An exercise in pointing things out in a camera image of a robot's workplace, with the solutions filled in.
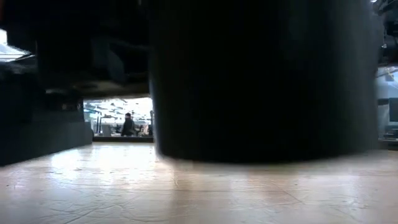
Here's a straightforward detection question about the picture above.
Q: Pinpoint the person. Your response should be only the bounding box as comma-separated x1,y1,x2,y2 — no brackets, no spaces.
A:
120,112,137,137

